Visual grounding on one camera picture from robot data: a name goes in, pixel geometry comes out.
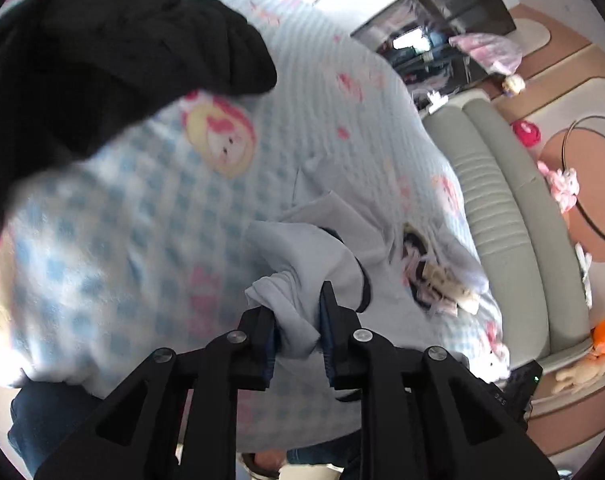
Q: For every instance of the blue checked cartoon bedsheet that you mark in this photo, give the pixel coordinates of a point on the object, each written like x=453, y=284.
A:
x=143, y=244

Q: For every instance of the dark glass cabinet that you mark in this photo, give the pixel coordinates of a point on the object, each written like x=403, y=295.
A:
x=414, y=37

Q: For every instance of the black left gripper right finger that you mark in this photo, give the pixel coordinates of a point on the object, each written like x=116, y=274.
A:
x=424, y=415

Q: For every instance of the printed cartoon t-shirt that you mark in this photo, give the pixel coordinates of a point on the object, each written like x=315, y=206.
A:
x=387, y=274

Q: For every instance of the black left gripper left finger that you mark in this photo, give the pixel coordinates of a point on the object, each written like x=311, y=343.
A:
x=174, y=416

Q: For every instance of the black garment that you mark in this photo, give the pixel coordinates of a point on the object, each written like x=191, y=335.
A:
x=75, y=73

